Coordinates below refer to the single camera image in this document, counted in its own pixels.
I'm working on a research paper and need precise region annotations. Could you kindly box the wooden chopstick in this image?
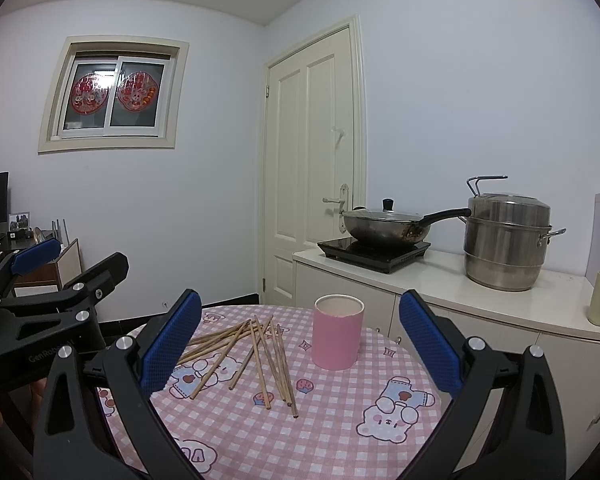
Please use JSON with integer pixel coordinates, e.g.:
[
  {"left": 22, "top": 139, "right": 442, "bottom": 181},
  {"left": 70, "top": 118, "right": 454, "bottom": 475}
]
[
  {"left": 228, "top": 316, "right": 273, "bottom": 390},
  {"left": 178, "top": 321, "right": 251, "bottom": 364},
  {"left": 270, "top": 323, "right": 291, "bottom": 406},
  {"left": 189, "top": 320, "right": 251, "bottom": 400},
  {"left": 187, "top": 320, "right": 249, "bottom": 349},
  {"left": 249, "top": 320, "right": 271, "bottom": 410},
  {"left": 275, "top": 324, "right": 299, "bottom": 419},
  {"left": 257, "top": 316, "right": 291, "bottom": 406}
]

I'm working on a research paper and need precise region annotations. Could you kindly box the pink cylindrical utensil cup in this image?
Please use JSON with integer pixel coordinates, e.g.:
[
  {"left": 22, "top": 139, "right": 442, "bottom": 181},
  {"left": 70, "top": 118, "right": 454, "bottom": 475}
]
[{"left": 311, "top": 295, "right": 365, "bottom": 370}]

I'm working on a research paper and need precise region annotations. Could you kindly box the white board leaning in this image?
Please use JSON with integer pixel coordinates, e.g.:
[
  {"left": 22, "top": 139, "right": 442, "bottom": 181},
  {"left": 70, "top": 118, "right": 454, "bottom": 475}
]
[{"left": 55, "top": 238, "right": 83, "bottom": 288}]

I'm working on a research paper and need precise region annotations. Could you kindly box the wooden side desk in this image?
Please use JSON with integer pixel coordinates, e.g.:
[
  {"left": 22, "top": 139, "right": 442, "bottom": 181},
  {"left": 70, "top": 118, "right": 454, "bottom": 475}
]
[{"left": 12, "top": 238, "right": 61, "bottom": 287}]

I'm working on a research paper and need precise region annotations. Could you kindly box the white counter cabinet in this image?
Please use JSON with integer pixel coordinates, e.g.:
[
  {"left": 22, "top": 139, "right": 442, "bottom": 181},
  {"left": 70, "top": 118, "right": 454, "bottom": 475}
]
[{"left": 294, "top": 248, "right": 600, "bottom": 479}]

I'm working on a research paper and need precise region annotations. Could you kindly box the pink checkered tablecloth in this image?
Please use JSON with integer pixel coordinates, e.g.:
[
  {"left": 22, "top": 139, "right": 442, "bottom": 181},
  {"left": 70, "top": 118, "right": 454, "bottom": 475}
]
[{"left": 97, "top": 303, "right": 454, "bottom": 480}]

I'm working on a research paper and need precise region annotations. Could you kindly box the window with red decorations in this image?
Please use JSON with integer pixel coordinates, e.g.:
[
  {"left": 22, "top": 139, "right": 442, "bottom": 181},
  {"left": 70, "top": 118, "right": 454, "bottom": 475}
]
[{"left": 38, "top": 35, "right": 189, "bottom": 154}]

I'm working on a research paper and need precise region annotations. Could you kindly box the stainless steel steamer pot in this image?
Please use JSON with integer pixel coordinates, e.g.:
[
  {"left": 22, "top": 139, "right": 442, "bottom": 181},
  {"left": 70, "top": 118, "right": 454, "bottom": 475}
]
[{"left": 464, "top": 176, "right": 566, "bottom": 292}]

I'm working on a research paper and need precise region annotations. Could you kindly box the black induction cooktop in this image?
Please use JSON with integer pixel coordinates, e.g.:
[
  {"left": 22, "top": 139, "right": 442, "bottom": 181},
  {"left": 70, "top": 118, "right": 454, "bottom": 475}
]
[{"left": 317, "top": 237, "right": 430, "bottom": 274}]

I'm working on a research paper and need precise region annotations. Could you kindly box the steel wok with lid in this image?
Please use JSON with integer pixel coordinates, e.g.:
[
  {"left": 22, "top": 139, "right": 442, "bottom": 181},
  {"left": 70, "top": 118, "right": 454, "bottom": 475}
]
[{"left": 343, "top": 198, "right": 471, "bottom": 244}]

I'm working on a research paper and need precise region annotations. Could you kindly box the cream panel door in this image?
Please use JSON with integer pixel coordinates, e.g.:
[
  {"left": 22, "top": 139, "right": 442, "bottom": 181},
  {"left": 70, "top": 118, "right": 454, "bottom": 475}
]
[{"left": 259, "top": 16, "right": 366, "bottom": 306}]

